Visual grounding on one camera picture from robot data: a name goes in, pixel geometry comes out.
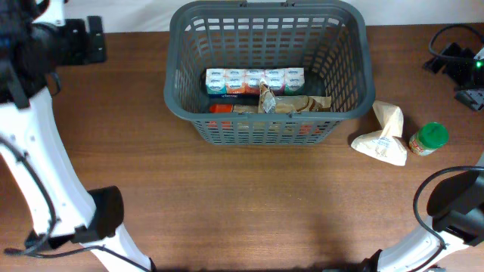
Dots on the white tissue multipack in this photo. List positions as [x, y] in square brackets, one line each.
[246, 82]

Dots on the grey plastic shopping basket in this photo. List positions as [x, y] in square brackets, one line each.
[327, 39]

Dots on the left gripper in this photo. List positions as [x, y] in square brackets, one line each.
[83, 51]

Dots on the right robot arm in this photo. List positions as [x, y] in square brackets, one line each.
[454, 223]

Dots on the brown snack bag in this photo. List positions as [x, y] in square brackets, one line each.
[270, 103]

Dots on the green lidded spice jar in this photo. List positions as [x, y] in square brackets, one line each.
[428, 139]

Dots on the spaghetti packet with orange ends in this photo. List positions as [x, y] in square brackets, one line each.
[242, 109]

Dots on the beige paper flour bag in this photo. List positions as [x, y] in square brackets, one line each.
[385, 144]

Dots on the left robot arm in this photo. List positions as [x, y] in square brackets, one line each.
[37, 38]

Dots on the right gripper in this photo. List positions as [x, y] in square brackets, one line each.
[454, 70]

